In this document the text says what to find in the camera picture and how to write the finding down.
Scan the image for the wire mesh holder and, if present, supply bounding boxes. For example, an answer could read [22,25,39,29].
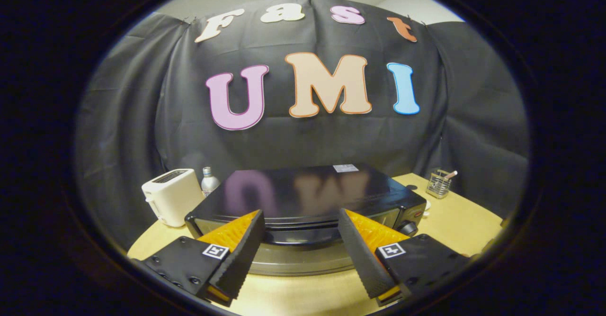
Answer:
[426,168,458,199]

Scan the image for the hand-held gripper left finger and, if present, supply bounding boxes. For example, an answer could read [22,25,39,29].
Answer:
[142,209,266,307]

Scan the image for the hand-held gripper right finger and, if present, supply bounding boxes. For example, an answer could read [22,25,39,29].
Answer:
[338,208,469,307]

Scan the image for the small clear bottle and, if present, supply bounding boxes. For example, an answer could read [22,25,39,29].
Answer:
[201,167,221,197]

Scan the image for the black toaster oven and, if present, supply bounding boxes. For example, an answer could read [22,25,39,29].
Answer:
[185,163,428,277]

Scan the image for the black backdrop cloth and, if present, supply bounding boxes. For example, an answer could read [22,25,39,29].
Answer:
[75,0,529,253]

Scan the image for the cream white toaster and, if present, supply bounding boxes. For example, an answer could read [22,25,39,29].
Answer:
[142,169,205,228]

